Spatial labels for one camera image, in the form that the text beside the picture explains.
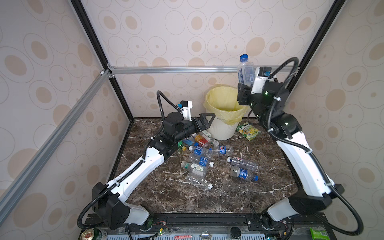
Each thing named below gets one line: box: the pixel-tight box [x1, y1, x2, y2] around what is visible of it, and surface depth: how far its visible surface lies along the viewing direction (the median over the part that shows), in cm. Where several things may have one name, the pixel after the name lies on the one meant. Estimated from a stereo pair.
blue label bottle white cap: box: [188, 144, 214, 158], surface depth 98 cm
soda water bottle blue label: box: [189, 152, 215, 168], surface depth 92 cm
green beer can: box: [80, 228, 103, 240], surface depth 63 cm
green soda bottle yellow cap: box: [177, 140, 187, 152], surface depth 101 cm
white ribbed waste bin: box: [206, 116, 239, 141], surface depth 100 cm
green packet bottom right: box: [310, 225, 330, 240], surface depth 70 cm
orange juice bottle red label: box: [192, 133, 210, 148], surface depth 105 cm
